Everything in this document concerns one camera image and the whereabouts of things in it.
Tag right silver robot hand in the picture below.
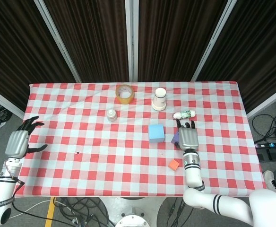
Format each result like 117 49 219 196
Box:
175 118 199 151

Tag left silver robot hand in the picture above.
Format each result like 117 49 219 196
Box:
5 115 48 158

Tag medium purple foam cube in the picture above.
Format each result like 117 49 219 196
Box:
171 132 181 145

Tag small orange foam cube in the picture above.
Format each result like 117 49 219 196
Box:
168 159 180 171

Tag large blue foam cube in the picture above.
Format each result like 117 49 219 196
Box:
148 124 165 144

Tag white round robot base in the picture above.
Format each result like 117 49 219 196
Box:
100 196 167 227

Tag white bottle green label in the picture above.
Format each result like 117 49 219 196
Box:
172 110 196 120

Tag white paper cup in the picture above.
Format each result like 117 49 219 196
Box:
151 87 167 111

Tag yellow packing tape roll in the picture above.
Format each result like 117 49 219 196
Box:
115 84 135 105

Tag red white checkered tablecloth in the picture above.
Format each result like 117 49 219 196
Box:
13 81 267 198

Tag small grey lidded jar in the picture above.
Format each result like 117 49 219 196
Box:
106 109 118 122

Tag white sneaker black laces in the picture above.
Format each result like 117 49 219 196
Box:
263 169 276 203

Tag dark ribbed partition panel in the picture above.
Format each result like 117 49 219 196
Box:
196 0 276 112
44 0 130 83
138 0 229 82
0 0 77 112

